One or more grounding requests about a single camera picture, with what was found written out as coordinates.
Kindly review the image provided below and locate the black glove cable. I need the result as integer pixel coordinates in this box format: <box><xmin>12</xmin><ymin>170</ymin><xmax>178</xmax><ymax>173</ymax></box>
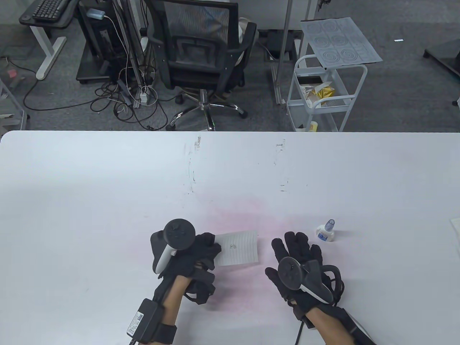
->
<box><xmin>323</xmin><ymin>265</ymin><xmax>346</xmax><ymax>307</ymax></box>

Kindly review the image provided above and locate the printed sheet with circles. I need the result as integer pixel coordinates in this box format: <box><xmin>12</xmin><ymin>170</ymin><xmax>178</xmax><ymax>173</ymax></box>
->
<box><xmin>300</xmin><ymin>17</ymin><xmax>383</xmax><ymax>70</ymax></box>

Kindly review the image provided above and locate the grey metal frame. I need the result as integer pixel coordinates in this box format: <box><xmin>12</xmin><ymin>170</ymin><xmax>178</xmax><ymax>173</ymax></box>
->
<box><xmin>0</xmin><ymin>79</ymin><xmax>29</xmax><ymax>131</ymax></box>

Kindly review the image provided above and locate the black white tracking controller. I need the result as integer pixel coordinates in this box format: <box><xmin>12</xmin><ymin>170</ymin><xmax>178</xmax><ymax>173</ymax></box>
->
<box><xmin>150</xmin><ymin>218</ymin><xmax>197</xmax><ymax>276</ymax></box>
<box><xmin>277</xmin><ymin>256</ymin><xmax>334</xmax><ymax>304</ymax></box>

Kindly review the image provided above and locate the person's left hand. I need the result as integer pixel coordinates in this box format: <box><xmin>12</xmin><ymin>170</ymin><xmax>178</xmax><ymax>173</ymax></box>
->
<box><xmin>157</xmin><ymin>233</ymin><xmax>222</xmax><ymax>304</ymax></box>

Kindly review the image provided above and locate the black mesh office chair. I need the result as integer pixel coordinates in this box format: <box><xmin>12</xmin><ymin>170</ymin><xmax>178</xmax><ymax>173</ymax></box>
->
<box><xmin>147</xmin><ymin>0</ymin><xmax>258</xmax><ymax>131</ymax></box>

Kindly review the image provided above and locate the yellow packet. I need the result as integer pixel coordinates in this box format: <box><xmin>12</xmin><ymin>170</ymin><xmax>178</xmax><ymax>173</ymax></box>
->
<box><xmin>305</xmin><ymin>82</ymin><xmax>336</xmax><ymax>107</ymax></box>

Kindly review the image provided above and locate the person's right forearm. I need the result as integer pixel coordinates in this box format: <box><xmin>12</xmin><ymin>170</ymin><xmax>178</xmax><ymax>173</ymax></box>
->
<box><xmin>307</xmin><ymin>307</ymin><xmax>360</xmax><ymax>345</ymax></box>

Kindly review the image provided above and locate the tangle of floor cables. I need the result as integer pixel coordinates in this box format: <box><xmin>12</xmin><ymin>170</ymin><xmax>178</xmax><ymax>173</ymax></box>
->
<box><xmin>23</xmin><ymin>65</ymin><xmax>169</xmax><ymax>132</ymax></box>

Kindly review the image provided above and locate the black keyboard tray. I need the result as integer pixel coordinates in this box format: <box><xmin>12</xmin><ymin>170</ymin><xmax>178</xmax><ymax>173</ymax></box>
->
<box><xmin>19</xmin><ymin>0</ymin><xmax>81</xmax><ymax>29</ymax></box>

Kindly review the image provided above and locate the black floor box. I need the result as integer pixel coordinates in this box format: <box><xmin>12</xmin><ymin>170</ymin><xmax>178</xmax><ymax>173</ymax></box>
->
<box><xmin>267</xmin><ymin>31</ymin><xmax>299</xmax><ymax>60</ymax></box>

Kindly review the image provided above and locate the aluminium frame post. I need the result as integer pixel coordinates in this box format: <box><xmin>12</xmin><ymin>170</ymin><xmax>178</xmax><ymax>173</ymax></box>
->
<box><xmin>271</xmin><ymin>0</ymin><xmax>294</xmax><ymax>105</ymax></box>
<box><xmin>111</xmin><ymin>0</ymin><xmax>145</xmax><ymax>109</ymax></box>

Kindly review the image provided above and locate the white paper stack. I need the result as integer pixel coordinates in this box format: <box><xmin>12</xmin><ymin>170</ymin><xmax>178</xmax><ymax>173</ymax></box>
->
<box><xmin>450</xmin><ymin>218</ymin><xmax>460</xmax><ymax>258</ymax></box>

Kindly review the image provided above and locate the person's right hand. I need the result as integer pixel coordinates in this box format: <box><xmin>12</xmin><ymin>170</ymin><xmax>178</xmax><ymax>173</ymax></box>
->
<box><xmin>265</xmin><ymin>231</ymin><xmax>323</xmax><ymax>321</ymax></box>

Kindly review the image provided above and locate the white metal utility cart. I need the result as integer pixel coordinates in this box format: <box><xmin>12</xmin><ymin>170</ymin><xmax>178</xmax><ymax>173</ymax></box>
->
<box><xmin>286</xmin><ymin>55</ymin><xmax>368</xmax><ymax>133</ymax></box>

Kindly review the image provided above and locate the black platform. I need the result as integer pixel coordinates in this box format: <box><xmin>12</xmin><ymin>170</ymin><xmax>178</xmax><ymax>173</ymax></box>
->
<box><xmin>423</xmin><ymin>39</ymin><xmax>460</xmax><ymax>78</ymax></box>

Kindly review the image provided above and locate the person's left forearm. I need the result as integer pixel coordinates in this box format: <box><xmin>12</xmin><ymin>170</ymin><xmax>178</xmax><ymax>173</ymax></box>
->
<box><xmin>153</xmin><ymin>277</ymin><xmax>192</xmax><ymax>345</ymax></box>

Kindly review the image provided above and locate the black keyboard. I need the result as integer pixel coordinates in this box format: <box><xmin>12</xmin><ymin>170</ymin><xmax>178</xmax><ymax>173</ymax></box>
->
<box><xmin>32</xmin><ymin>0</ymin><xmax>71</xmax><ymax>23</ymax></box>

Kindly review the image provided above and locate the white lined paper black text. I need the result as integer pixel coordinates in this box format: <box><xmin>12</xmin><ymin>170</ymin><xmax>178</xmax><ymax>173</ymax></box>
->
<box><xmin>215</xmin><ymin>230</ymin><xmax>260</xmax><ymax>267</ymax></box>

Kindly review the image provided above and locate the white desk leg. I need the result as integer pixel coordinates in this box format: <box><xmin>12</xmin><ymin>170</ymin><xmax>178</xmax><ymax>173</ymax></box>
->
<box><xmin>31</xmin><ymin>26</ymin><xmax>68</xmax><ymax>81</ymax></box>

